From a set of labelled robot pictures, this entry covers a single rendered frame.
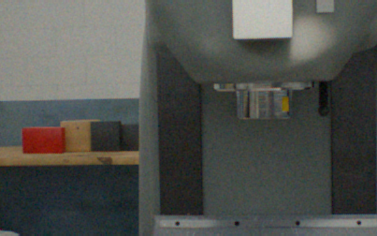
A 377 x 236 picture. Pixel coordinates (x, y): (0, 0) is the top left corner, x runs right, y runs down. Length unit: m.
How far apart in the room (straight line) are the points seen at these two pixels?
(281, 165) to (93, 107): 4.01
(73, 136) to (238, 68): 3.98
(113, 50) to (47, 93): 0.57
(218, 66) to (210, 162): 0.47
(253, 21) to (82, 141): 4.02
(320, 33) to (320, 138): 0.47
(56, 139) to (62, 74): 0.73
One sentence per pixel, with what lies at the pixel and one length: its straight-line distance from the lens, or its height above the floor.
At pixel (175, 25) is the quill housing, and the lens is 0.53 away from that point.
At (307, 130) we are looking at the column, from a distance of 0.98.
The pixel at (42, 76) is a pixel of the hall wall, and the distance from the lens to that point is 5.05.
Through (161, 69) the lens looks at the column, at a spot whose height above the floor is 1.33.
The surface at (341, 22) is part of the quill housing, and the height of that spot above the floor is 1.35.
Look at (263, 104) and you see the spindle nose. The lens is 0.58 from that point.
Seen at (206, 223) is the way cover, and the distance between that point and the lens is 0.99.
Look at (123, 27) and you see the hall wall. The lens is 4.92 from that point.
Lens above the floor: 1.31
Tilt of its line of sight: 3 degrees down
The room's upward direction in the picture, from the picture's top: 1 degrees counter-clockwise
